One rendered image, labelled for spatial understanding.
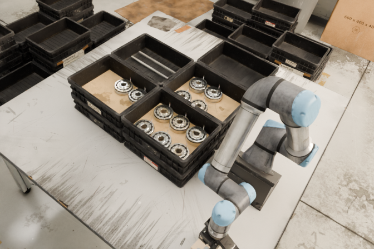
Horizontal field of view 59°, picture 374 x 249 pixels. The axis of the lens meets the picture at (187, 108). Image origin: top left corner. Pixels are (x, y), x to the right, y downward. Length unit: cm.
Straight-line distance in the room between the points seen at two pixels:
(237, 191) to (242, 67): 106
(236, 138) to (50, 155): 99
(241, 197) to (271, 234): 44
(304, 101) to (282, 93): 8
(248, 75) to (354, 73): 203
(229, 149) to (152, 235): 55
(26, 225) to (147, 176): 104
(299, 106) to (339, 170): 183
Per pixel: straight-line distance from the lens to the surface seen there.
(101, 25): 322
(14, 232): 245
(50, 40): 289
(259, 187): 151
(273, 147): 154
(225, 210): 114
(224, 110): 179
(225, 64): 209
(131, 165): 169
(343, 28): 417
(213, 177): 124
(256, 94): 116
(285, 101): 112
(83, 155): 176
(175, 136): 164
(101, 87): 189
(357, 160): 304
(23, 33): 324
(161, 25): 260
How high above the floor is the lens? 211
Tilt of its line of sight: 47 degrees down
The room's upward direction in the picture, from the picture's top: 7 degrees clockwise
